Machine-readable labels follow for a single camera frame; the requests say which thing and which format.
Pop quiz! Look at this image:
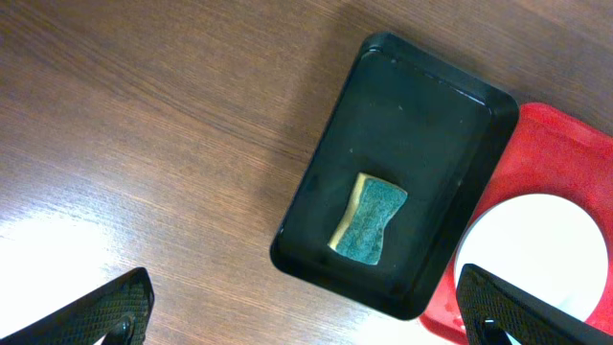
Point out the black rectangular tray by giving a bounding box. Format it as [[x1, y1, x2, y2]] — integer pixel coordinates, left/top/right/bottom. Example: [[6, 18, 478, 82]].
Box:
[[270, 33, 519, 320]]

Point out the light blue plate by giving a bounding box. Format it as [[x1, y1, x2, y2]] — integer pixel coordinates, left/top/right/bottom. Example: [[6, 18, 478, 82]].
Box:
[[454, 194, 608, 321]]

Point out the green yellow sponge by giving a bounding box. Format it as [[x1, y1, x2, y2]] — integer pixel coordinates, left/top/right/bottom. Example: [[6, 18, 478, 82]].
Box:
[[328, 172, 408, 265]]

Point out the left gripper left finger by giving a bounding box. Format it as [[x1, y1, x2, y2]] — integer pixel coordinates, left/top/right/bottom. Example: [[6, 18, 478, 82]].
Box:
[[1, 267, 155, 345]]

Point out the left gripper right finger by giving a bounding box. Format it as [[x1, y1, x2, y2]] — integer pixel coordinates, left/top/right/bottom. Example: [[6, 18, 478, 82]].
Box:
[[457, 264, 612, 345]]

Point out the red plastic tray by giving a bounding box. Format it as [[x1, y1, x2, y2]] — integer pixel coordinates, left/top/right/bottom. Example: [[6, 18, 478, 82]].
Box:
[[420, 103, 612, 344]]

